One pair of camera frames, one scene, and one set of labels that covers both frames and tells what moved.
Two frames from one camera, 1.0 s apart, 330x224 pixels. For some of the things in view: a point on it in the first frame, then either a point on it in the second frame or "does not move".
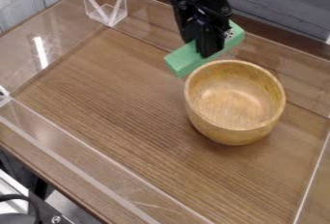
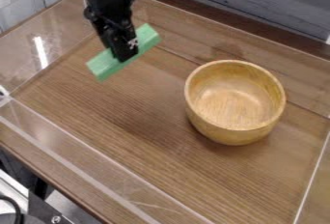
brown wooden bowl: [235, 98] does not move
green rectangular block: [187, 58] -> [105, 63]
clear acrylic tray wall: [81, 173] does not move
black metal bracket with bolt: [42, 212] does not move
